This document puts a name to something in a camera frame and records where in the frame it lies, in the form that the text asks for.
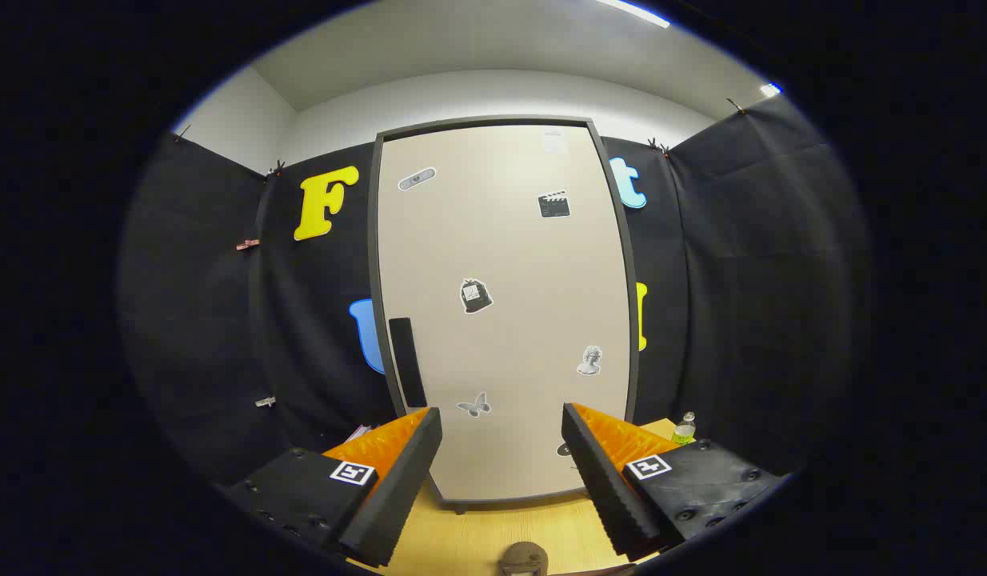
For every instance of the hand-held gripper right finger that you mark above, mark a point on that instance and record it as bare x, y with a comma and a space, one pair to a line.
609, 496

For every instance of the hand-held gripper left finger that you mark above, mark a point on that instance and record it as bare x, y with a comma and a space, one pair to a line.
397, 488

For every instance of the brown fuzzy shoe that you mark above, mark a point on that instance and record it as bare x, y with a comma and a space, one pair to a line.
524, 558

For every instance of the grey shoe cabinet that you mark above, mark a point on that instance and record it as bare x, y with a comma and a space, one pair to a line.
374, 280

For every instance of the beige shoe cabinet door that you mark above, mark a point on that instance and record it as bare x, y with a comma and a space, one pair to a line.
501, 240

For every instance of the white book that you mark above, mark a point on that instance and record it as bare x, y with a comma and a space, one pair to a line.
357, 434

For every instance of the green drink bottle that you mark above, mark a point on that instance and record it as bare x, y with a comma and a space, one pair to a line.
684, 432

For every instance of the black backdrop cloth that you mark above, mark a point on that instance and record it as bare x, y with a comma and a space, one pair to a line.
741, 280

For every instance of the pink cloth clip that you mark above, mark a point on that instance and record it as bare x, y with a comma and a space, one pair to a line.
248, 244

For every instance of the black cloth clip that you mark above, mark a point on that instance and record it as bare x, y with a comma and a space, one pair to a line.
276, 168
181, 132
659, 146
735, 104

